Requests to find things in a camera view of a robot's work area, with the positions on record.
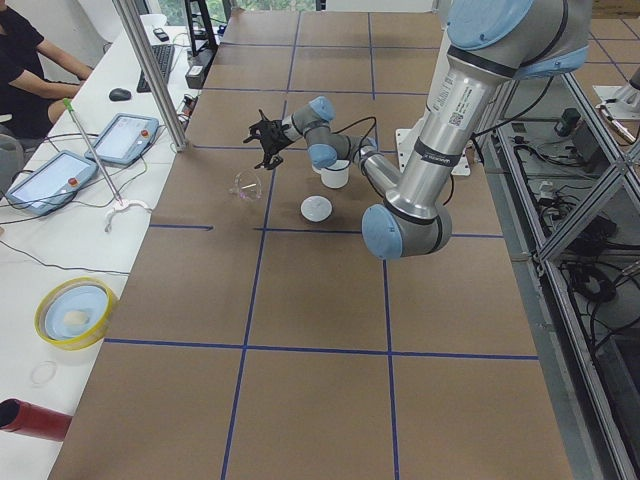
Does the aluminium side rack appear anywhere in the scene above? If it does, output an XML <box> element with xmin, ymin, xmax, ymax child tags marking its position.
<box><xmin>479</xmin><ymin>29</ymin><xmax>640</xmax><ymax>480</ymax></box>

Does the white enamel mug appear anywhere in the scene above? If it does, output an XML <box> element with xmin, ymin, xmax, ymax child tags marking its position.
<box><xmin>312</xmin><ymin>160</ymin><xmax>350</xmax><ymax>189</ymax></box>

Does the red cylinder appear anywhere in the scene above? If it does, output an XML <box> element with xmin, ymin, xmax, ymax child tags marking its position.
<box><xmin>1</xmin><ymin>398</ymin><xmax>72</xmax><ymax>442</ymax></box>

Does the white curved plastic clip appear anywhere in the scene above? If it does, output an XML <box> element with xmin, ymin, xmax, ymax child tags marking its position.
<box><xmin>104</xmin><ymin>199</ymin><xmax>152</xmax><ymax>233</ymax></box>

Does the black computer mouse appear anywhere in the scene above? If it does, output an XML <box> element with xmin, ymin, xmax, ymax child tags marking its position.
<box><xmin>109</xmin><ymin>88</ymin><xmax>132</xmax><ymax>102</ymax></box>

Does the yellow tape roll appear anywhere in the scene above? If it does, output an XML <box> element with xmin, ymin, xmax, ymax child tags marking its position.
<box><xmin>34</xmin><ymin>277</ymin><xmax>119</xmax><ymax>351</ymax></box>

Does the aluminium frame post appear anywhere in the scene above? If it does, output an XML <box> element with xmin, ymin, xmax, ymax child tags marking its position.
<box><xmin>113</xmin><ymin>0</ymin><xmax>187</xmax><ymax>152</ymax></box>

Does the far teach pendant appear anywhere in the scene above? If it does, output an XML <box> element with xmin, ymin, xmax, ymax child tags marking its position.
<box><xmin>92</xmin><ymin>113</ymin><xmax>159</xmax><ymax>167</ymax></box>

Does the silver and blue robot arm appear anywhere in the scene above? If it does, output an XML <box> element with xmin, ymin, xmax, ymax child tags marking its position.
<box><xmin>247</xmin><ymin>1</ymin><xmax>593</xmax><ymax>260</ymax></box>

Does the thin metal rod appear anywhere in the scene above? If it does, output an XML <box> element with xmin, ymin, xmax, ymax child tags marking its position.
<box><xmin>62</xmin><ymin>98</ymin><xmax>125</xmax><ymax>207</ymax></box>

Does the teach pendant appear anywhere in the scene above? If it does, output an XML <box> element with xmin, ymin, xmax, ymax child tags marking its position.
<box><xmin>6</xmin><ymin>150</ymin><xmax>98</xmax><ymax>215</ymax></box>
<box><xmin>92</xmin><ymin>113</ymin><xmax>159</xmax><ymax>167</ymax></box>

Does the clear plastic funnel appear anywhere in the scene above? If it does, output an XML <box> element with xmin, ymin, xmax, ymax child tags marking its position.
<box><xmin>229</xmin><ymin>170</ymin><xmax>263</xmax><ymax>201</ymax></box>

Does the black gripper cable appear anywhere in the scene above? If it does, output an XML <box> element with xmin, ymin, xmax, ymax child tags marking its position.
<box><xmin>329</xmin><ymin>116</ymin><xmax>381</xmax><ymax>151</ymax></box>

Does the black computer box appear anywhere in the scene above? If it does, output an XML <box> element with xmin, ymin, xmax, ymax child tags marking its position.
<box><xmin>185</xmin><ymin>50</ymin><xmax>215</xmax><ymax>90</ymax></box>

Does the near teach pendant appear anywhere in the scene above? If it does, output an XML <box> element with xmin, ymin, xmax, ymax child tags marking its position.
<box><xmin>6</xmin><ymin>150</ymin><xmax>98</xmax><ymax>215</ymax></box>

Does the clear tape ring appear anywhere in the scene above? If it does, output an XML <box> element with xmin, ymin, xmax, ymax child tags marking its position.
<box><xmin>30</xmin><ymin>359</ymin><xmax>58</xmax><ymax>387</ymax></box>

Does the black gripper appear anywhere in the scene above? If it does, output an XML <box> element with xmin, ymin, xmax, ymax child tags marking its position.
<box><xmin>243</xmin><ymin>109</ymin><xmax>286</xmax><ymax>169</ymax></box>

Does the seated person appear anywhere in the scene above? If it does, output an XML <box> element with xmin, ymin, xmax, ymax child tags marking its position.
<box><xmin>1</xmin><ymin>2</ymin><xmax>93</xmax><ymax>139</ymax></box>

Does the black keyboard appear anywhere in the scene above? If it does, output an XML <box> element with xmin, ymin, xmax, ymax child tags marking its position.
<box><xmin>135</xmin><ymin>43</ymin><xmax>177</xmax><ymax>94</ymax></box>

